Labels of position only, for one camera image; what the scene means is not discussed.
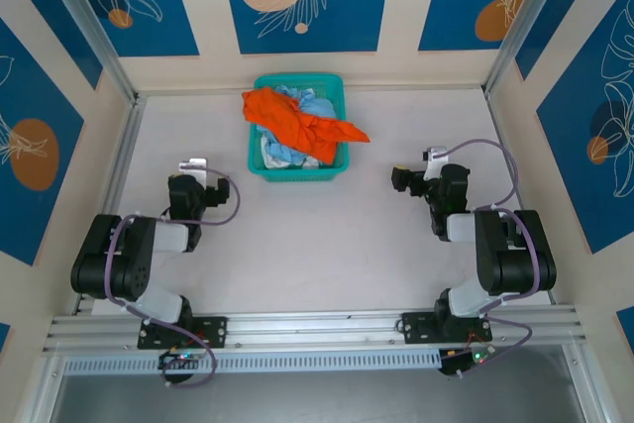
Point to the teal plastic basket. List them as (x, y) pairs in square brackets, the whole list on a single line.
[(302, 176)]

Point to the orange t-shirt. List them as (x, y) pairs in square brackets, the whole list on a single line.
[(297, 126)]

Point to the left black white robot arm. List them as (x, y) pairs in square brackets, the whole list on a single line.
[(114, 254)]

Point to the white t-shirt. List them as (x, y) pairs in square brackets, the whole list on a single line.
[(271, 161)]

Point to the light blue t-shirt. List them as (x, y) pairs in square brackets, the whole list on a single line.
[(317, 105)]

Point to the left controller board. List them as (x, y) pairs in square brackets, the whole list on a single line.
[(180, 357)]

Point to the controller board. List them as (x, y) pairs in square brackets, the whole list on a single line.
[(180, 357), (470, 357)]

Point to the right controller board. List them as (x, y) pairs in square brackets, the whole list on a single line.
[(470, 357)]

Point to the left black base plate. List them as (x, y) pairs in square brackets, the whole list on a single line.
[(215, 331)]

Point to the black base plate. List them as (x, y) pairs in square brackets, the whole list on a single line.
[(418, 328), (215, 331)]

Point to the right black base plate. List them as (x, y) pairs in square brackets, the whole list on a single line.
[(418, 328)]

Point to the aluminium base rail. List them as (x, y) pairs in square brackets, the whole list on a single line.
[(317, 326)]

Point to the aluminium frame post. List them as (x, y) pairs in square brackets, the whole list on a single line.
[(89, 22), (525, 22)]

